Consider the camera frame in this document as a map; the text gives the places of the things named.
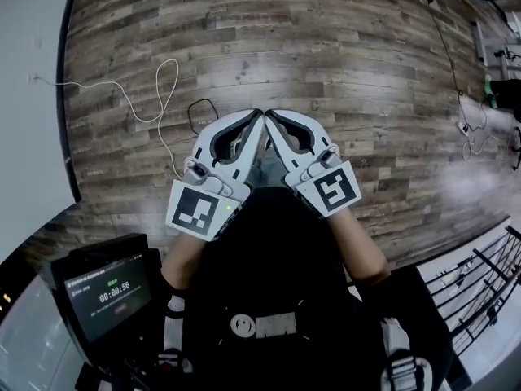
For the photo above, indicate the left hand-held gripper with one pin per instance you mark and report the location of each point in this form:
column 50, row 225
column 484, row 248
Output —
column 195, row 210

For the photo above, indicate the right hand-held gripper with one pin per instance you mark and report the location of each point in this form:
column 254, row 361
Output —
column 334, row 190

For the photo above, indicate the person's right forearm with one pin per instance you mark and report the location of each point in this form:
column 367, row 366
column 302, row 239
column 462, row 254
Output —
column 358, row 247

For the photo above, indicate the person's left forearm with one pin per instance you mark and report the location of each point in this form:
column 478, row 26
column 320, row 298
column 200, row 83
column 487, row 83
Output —
column 183, row 263

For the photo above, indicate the person's left black yellow shoe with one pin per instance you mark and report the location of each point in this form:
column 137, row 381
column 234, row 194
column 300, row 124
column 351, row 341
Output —
column 237, row 145

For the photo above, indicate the person's black yellow shoe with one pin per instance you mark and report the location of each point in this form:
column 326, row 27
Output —
column 237, row 145
column 268, row 147

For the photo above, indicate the person's right black yellow shoe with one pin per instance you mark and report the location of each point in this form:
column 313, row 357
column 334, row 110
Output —
column 268, row 147

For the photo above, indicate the person's left leg grey jeans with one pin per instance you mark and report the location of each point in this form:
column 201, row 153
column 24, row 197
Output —
column 254, row 177

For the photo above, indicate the person's leg grey jeans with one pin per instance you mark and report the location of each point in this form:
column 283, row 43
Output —
column 254, row 177
column 272, row 173

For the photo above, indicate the person's right leg grey jeans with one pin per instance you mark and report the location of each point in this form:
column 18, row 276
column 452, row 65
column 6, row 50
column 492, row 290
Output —
column 272, row 173

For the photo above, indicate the person's black clothed torso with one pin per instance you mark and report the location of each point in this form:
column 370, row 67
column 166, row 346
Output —
column 281, row 259

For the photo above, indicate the white power strip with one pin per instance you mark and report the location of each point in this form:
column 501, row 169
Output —
column 463, row 127

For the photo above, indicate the black timer monitor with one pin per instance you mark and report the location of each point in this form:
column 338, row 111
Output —
column 106, row 295

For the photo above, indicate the black metal railing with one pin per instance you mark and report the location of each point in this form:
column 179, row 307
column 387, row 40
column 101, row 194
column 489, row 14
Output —
column 480, row 295

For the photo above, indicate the white wall socket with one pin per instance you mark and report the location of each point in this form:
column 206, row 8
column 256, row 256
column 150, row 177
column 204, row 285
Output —
column 34, row 77

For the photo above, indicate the grey metal desk frame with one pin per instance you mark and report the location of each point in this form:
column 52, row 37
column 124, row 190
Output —
column 480, row 43

